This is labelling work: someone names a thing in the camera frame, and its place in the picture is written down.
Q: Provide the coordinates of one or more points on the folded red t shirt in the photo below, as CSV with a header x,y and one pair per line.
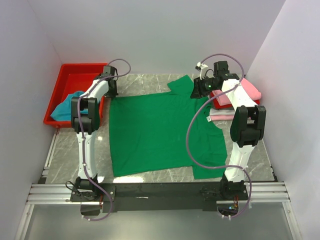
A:
x,y
222,102

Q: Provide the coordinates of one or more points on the blue t shirt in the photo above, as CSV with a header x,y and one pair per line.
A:
x,y
62,112

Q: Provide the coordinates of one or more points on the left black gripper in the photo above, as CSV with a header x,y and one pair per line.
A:
x,y
113,95

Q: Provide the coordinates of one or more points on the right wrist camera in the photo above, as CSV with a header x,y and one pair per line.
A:
x,y
201,67

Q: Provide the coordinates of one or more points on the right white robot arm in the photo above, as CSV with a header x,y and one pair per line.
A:
x,y
247,127

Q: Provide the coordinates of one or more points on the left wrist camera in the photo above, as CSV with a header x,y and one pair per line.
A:
x,y
109,70

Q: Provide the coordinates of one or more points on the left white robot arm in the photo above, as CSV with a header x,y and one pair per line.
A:
x,y
85,120

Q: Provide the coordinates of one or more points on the folded light pink t shirt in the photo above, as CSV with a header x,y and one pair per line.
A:
x,y
221,117

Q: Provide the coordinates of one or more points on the folded white t shirt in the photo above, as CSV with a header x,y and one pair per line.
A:
x,y
221,112

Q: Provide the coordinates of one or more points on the aluminium frame rail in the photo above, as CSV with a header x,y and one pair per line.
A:
x,y
259,192

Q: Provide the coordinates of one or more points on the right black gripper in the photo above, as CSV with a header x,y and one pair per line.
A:
x,y
198,91

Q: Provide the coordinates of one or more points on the black base beam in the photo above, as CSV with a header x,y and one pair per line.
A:
x,y
119,197

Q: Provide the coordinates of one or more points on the red plastic bin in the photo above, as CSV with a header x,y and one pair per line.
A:
x,y
72,77

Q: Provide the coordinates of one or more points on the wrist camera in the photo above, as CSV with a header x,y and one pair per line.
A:
x,y
109,70
201,67

